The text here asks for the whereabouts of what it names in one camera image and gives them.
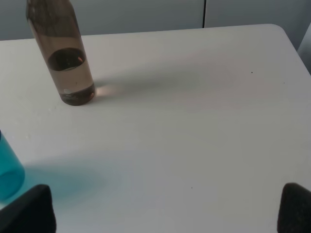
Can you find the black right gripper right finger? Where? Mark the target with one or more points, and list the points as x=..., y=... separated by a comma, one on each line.
x=294, y=214

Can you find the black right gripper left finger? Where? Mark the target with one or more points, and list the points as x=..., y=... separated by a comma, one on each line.
x=32, y=212

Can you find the teal transparent plastic cup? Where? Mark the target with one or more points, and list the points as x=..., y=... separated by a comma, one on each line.
x=12, y=173

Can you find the brown transparent plastic bottle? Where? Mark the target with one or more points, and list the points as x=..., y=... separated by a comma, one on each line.
x=56, y=31

